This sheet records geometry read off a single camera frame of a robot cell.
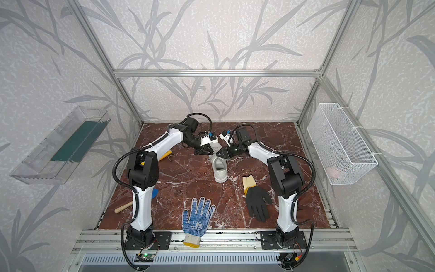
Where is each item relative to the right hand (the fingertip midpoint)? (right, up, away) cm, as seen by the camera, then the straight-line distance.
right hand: (220, 148), depth 94 cm
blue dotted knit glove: (-9, -33, -15) cm, 38 cm away
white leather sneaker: (-1, -9, -1) cm, 9 cm away
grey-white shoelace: (-3, -3, -2) cm, 5 cm away
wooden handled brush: (-48, -28, -11) cm, 57 cm away
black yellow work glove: (+19, -24, -8) cm, 32 cm away
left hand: (-4, +2, -1) cm, 4 cm away
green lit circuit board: (-31, -45, -22) cm, 59 cm away
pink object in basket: (+50, -9, -21) cm, 55 cm away
